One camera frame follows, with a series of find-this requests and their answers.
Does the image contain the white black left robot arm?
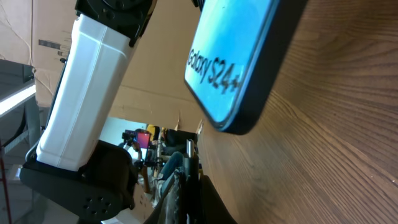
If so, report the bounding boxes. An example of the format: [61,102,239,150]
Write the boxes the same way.
[19,1,155,223]

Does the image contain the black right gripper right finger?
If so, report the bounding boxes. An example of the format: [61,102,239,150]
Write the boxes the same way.
[198,175,237,224]

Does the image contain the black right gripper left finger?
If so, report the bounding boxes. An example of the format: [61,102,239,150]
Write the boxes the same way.
[144,167,187,224]

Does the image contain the Samsung Galaxy S24 smartphone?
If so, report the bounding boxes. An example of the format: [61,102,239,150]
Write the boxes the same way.
[184,0,308,135]

